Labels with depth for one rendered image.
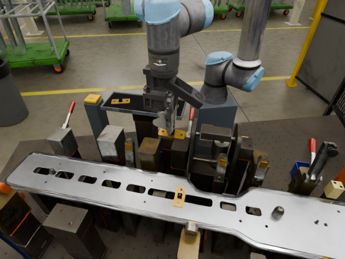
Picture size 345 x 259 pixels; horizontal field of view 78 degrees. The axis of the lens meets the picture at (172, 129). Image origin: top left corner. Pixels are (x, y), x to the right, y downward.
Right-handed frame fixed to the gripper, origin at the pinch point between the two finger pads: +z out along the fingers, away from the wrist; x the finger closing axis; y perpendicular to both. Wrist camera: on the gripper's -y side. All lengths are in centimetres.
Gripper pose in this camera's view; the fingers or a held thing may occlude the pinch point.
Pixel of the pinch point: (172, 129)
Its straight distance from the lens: 65.3
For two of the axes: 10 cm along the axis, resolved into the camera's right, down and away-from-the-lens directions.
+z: 0.0, 7.6, 6.5
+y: -9.7, -1.6, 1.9
